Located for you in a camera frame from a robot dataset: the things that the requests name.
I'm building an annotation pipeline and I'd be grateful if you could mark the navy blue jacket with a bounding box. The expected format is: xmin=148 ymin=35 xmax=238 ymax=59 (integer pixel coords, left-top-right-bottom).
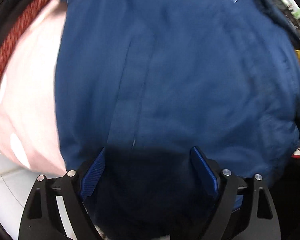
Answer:
xmin=55 ymin=0 xmax=300 ymax=239

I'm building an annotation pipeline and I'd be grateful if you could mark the pink bed sheet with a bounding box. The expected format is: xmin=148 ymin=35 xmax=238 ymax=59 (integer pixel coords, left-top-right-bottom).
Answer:
xmin=0 ymin=0 xmax=66 ymax=176

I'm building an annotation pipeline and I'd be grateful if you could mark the red patterned blanket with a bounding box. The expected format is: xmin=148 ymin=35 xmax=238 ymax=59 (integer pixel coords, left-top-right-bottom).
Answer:
xmin=0 ymin=0 xmax=53 ymax=140

